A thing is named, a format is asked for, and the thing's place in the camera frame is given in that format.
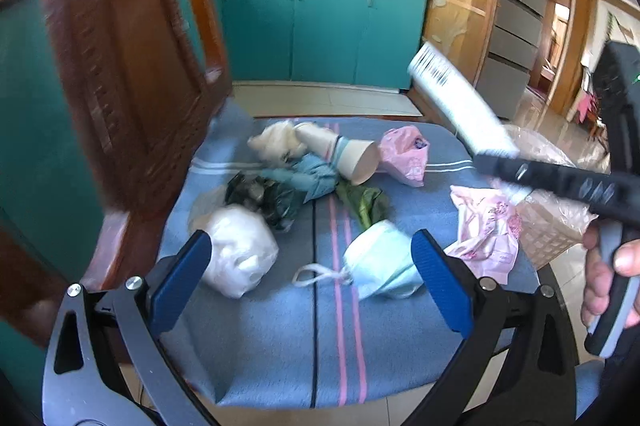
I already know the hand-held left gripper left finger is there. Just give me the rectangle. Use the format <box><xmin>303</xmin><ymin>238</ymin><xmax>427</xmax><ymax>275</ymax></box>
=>
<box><xmin>42</xmin><ymin>230</ymin><xmax>221</xmax><ymax>426</ymax></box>

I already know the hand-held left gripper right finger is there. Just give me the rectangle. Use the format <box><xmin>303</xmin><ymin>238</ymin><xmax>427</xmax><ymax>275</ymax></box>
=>
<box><xmin>400</xmin><ymin>229</ymin><xmax>581</xmax><ymax>426</ymax></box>

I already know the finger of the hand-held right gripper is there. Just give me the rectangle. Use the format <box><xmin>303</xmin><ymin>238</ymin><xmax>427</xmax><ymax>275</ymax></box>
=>
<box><xmin>408</xmin><ymin>42</ymin><xmax>522</xmax><ymax>160</ymax></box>
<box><xmin>472</xmin><ymin>153</ymin><xmax>640</xmax><ymax>231</ymax></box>

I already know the white woven basket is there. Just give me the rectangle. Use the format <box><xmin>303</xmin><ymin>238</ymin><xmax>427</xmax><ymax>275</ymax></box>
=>
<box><xmin>515</xmin><ymin>193</ymin><xmax>601</xmax><ymax>271</ymax></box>

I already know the white plastic bag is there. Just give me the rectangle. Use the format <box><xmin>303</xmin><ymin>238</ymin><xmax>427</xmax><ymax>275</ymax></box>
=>
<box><xmin>189</xmin><ymin>186</ymin><xmax>280</xmax><ymax>299</ymax></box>

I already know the blue face mask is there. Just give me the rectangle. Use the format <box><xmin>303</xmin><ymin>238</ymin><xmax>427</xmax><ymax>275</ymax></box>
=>
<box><xmin>292</xmin><ymin>220</ymin><xmax>424</xmax><ymax>301</ymax></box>

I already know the large pink plastic bag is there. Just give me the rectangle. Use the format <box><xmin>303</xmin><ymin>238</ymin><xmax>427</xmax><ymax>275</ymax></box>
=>
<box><xmin>444</xmin><ymin>185</ymin><xmax>523</xmax><ymax>285</ymax></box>

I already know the small pink plastic bag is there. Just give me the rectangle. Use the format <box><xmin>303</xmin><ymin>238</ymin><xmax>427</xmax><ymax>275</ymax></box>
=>
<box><xmin>377</xmin><ymin>126</ymin><xmax>430</xmax><ymax>187</ymax></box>

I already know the dark green patterned wrapper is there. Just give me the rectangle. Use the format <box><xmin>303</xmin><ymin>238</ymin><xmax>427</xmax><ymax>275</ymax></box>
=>
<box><xmin>225</xmin><ymin>172</ymin><xmax>296</xmax><ymax>231</ymax></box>

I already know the green vegetable leaf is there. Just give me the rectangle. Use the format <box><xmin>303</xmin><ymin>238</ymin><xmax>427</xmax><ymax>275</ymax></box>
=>
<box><xmin>336</xmin><ymin>181</ymin><xmax>391</xmax><ymax>229</ymax></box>

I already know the teal striped paper cup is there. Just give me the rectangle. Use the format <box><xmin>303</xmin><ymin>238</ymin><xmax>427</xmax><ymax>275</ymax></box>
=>
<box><xmin>330</xmin><ymin>136</ymin><xmax>381</xmax><ymax>185</ymax></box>

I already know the white paper cup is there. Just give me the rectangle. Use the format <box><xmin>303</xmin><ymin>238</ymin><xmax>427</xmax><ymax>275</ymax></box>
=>
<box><xmin>294</xmin><ymin>122</ymin><xmax>342</xmax><ymax>157</ymax></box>

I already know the teal wrapper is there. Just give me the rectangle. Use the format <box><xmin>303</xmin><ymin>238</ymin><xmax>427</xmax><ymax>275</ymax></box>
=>
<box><xmin>260</xmin><ymin>153</ymin><xmax>341</xmax><ymax>207</ymax></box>

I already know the white tissue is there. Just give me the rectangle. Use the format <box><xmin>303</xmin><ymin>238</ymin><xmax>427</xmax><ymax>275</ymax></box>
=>
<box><xmin>247</xmin><ymin>120</ymin><xmax>308</xmax><ymax>167</ymax></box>

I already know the person's right hand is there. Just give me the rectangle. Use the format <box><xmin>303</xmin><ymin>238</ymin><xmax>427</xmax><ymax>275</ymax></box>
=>
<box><xmin>581</xmin><ymin>223</ymin><xmax>640</xmax><ymax>332</ymax></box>

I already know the woven waste basket with liner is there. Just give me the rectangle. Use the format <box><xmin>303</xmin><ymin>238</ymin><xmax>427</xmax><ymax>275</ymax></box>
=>
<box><xmin>500</xmin><ymin>123</ymin><xmax>613</xmax><ymax>231</ymax></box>

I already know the pink hanging cloth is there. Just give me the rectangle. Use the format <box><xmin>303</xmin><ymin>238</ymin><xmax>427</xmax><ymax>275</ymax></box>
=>
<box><xmin>575</xmin><ymin>90</ymin><xmax>604</xmax><ymax>127</ymax></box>

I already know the wooden glass door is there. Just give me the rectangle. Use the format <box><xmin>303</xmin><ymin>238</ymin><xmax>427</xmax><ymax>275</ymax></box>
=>
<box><xmin>402</xmin><ymin>0</ymin><xmax>503</xmax><ymax>127</ymax></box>

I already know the grey refrigerator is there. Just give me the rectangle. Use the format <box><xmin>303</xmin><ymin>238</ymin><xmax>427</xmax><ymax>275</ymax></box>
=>
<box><xmin>475</xmin><ymin>0</ymin><xmax>551</xmax><ymax>121</ymax></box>

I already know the blue striped blanket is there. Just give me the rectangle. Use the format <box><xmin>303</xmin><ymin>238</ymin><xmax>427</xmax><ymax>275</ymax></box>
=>
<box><xmin>160</xmin><ymin>113</ymin><xmax>541</xmax><ymax>409</ymax></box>

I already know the teal kitchen cabinet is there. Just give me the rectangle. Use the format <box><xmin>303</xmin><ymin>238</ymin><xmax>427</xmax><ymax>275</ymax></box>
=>
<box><xmin>172</xmin><ymin>0</ymin><xmax>432</xmax><ymax>92</ymax></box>
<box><xmin>0</xmin><ymin>0</ymin><xmax>108</xmax><ymax>407</ymax></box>

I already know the dark wooden chair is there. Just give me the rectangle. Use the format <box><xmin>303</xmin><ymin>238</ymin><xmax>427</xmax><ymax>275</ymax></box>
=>
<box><xmin>0</xmin><ymin>0</ymin><xmax>236</xmax><ymax>347</ymax></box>

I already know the wooden doorway frame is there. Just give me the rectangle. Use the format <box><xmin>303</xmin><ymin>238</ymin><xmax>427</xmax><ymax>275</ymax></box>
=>
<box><xmin>530</xmin><ymin>0</ymin><xmax>598</xmax><ymax>121</ymax></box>

